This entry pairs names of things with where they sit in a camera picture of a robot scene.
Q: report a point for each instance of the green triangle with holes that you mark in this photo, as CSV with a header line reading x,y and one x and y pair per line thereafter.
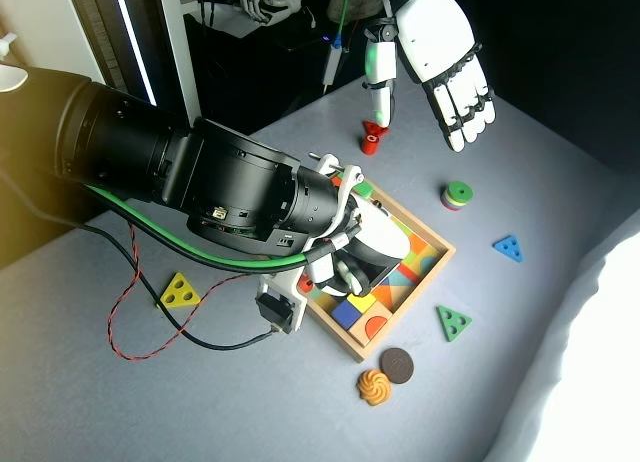
x,y
451,322

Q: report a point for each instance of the blue triangle with holes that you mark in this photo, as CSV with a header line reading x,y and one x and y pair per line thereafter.
x,y
509,247

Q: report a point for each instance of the white adapter dongle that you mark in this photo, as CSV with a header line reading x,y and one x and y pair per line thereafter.
x,y
331,67

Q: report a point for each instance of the yellow triangle with holes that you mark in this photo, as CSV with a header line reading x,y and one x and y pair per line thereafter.
x,y
180,294

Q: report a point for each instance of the stack of coloured rings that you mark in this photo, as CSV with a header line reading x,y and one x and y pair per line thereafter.
x,y
457,194

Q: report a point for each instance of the plain blue cube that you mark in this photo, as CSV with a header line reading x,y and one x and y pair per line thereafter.
x,y
346,314

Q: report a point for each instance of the white cabinet panel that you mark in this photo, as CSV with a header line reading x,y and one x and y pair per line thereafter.
x,y
45,12

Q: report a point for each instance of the wooden block tray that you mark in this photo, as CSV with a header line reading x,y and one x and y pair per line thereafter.
x,y
411,300

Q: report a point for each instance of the white upright post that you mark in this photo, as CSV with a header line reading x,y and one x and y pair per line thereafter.
x,y
175,42

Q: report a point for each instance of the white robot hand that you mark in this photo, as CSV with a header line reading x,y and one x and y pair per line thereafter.
x,y
382,232
435,37

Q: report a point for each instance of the round chocolate biscuit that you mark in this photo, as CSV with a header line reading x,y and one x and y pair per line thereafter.
x,y
396,366

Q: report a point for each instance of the grey table cloth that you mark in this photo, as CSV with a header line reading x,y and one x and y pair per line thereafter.
x,y
250,407

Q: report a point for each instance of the plain yellow cube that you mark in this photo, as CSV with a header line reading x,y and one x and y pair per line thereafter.
x,y
361,302

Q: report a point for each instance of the beige fabric bundle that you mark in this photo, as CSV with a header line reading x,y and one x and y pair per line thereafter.
x,y
350,2

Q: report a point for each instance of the golden swirl cookie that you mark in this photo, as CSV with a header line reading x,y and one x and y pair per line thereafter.
x,y
374,387

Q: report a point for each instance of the red cylinder with letter Q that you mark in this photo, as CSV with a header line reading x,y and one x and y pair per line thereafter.
x,y
370,145

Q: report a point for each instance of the black panel with light strip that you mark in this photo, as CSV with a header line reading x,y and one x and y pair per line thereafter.
x,y
147,32

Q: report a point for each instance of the spare white robot hand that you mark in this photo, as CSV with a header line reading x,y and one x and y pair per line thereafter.
x,y
272,4

